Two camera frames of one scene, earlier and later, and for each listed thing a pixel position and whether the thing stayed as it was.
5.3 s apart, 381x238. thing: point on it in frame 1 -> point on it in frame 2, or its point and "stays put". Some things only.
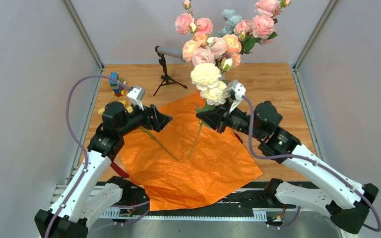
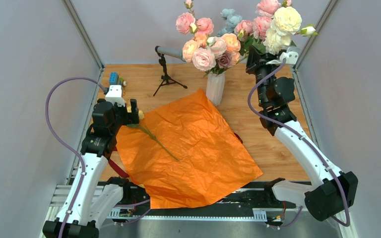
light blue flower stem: x=232 y=19 stays put
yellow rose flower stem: x=156 y=139 stays put
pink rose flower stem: x=185 y=23 stays put
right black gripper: x=212 y=118 -> x=256 y=60
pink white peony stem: x=201 y=123 -> x=287 y=21
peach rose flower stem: x=199 y=41 stays put
